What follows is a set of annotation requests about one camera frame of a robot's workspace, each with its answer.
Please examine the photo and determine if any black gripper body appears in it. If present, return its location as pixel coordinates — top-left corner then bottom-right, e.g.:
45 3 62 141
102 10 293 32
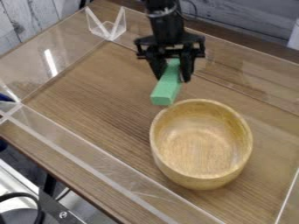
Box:
135 11 206 59

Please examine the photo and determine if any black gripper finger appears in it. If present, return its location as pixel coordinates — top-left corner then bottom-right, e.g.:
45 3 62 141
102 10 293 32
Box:
146 47 167 80
181 48 194 82

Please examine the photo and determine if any green rectangular block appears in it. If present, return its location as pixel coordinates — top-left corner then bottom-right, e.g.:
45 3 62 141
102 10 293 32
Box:
151 59 182 106

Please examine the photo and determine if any brown wooden bowl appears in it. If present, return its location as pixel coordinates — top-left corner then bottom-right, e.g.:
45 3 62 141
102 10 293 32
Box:
150 99 254 190

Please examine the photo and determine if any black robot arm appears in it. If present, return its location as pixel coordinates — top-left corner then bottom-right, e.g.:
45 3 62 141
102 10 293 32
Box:
135 0 206 82

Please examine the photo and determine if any white object at right edge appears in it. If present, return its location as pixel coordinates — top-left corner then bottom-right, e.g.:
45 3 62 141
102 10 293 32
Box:
288 18 299 50

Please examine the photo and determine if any blue object at left edge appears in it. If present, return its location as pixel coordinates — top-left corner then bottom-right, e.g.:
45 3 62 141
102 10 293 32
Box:
0 93 15 102

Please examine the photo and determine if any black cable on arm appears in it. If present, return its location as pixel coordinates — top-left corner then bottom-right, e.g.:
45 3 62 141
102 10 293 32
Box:
175 0 199 21

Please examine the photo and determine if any clear acrylic enclosure wall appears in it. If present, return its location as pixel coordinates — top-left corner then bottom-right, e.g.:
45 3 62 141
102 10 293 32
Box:
0 0 299 224

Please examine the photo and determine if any black metal bracket with screw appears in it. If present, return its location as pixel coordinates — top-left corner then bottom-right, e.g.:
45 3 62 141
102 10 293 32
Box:
39 192 87 224

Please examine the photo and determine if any black cable lower left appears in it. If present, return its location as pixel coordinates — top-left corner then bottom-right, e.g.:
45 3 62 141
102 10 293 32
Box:
0 192 45 224

